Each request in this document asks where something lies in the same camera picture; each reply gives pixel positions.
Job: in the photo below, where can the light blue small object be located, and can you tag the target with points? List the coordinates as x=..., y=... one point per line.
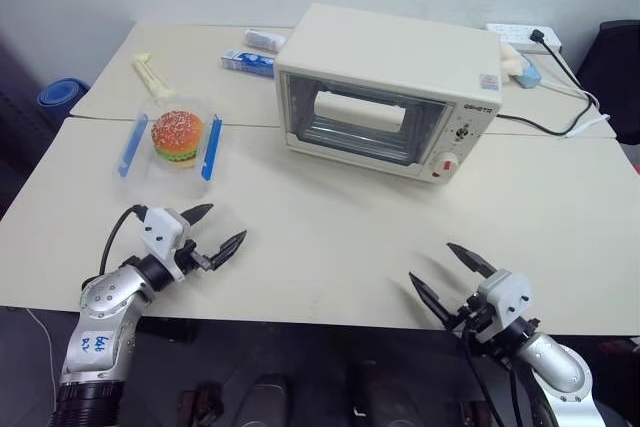
x=529, y=77

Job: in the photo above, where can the toy hamburger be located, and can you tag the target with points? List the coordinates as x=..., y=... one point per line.
x=177, y=134

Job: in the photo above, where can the cream toaster oven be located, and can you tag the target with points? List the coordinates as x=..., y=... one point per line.
x=390, y=47

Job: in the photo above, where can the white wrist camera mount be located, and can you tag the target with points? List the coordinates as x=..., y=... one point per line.
x=506, y=292
x=162, y=234

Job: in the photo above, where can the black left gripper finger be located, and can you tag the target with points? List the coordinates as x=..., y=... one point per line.
x=199, y=213
x=227, y=248

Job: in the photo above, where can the blue white toothpaste box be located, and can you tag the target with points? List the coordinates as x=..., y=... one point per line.
x=247, y=62

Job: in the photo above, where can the cream toy bread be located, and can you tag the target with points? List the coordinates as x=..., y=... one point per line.
x=511, y=63

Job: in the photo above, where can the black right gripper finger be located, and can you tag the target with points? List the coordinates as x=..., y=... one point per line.
x=431, y=298
x=472, y=260

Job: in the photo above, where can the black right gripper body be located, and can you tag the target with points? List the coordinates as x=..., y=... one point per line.
x=475, y=322

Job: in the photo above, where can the clear container with blue clips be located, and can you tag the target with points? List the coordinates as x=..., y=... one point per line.
x=210, y=147

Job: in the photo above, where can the black chair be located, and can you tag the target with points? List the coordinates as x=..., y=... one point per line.
x=612, y=77

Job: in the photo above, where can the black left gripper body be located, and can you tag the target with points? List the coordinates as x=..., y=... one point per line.
x=191, y=257

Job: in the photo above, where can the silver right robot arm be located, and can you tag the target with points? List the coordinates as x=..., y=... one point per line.
x=560, y=372

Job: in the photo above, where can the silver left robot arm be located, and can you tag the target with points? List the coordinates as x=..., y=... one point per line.
x=95, y=317

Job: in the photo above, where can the cream plastic tube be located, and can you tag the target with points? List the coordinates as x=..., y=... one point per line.
x=150, y=78

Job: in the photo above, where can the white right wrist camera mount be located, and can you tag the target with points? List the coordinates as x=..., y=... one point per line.
x=506, y=292

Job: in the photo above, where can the white blue rolled packet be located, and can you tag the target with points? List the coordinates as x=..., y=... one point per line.
x=264, y=40

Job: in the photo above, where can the dark rounded shape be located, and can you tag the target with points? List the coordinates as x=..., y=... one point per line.
x=270, y=399

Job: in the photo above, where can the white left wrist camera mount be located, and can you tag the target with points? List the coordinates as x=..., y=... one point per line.
x=162, y=234

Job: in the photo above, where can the white power strip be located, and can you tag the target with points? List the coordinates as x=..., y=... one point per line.
x=510, y=33

